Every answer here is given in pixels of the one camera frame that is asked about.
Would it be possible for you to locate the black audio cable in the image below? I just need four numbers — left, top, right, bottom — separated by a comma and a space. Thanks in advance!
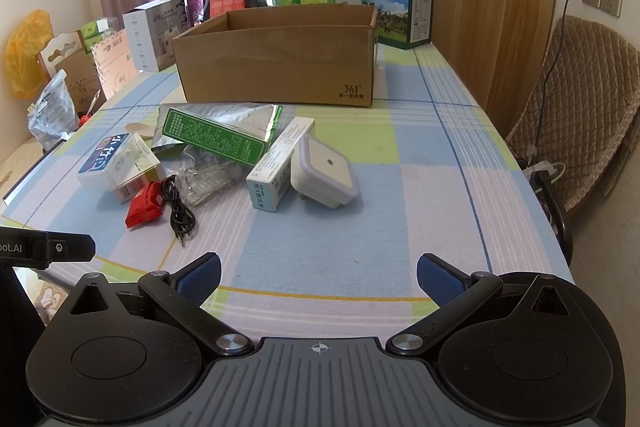
158, 174, 199, 249

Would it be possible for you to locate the red candy packet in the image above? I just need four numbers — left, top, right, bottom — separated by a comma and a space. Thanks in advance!
125, 182, 164, 229

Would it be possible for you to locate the blue dental floss pick box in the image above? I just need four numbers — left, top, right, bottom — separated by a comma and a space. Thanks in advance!
77, 133, 134, 193

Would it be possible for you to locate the clear blister pack bag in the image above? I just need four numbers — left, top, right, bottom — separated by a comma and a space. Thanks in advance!
176, 145, 248, 207

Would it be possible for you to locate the white long ointment box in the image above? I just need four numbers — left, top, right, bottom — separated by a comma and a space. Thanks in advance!
246, 117, 314, 212

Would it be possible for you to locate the green white spray box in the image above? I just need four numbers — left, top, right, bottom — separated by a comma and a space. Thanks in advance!
162, 108, 267, 167

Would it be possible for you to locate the white square night light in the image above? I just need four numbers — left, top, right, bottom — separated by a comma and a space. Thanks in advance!
291, 134, 359, 209

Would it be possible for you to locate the silver foil pouch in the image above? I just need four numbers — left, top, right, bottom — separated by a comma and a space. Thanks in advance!
151, 103, 282, 152

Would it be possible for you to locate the white mecobalamin tablet box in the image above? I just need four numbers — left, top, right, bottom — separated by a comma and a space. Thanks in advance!
111, 133, 165, 204

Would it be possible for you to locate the checkered tablecloth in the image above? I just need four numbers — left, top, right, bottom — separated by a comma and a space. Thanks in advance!
1, 44, 570, 339

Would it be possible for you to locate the clear plastic bag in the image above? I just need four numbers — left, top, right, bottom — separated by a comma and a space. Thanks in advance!
27, 69, 79, 153

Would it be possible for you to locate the open kraft cardboard box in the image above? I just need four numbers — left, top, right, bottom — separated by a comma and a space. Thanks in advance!
37, 29, 139, 118

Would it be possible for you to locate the brown quilted chair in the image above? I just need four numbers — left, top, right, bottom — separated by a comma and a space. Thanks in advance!
508, 15, 639, 211

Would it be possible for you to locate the yellow plastic bag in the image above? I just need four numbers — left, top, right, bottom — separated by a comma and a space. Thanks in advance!
3, 9, 53, 100

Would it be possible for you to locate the green tissue packs left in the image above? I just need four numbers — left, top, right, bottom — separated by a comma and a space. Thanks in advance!
79, 17, 122, 50

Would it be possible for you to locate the white appliance box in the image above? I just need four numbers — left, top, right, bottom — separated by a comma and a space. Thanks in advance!
122, 0, 189, 72

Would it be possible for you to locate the brown cardboard box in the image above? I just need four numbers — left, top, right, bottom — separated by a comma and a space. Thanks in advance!
171, 4, 378, 107

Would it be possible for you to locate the purple gift box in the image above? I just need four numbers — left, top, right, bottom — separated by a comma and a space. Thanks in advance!
186, 0, 204, 27

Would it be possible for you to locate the blue cow milk box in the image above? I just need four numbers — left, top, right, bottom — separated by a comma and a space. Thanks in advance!
362, 0, 434, 50

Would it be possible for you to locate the black power cable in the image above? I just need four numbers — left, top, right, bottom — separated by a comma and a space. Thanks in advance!
529, 0, 597, 158

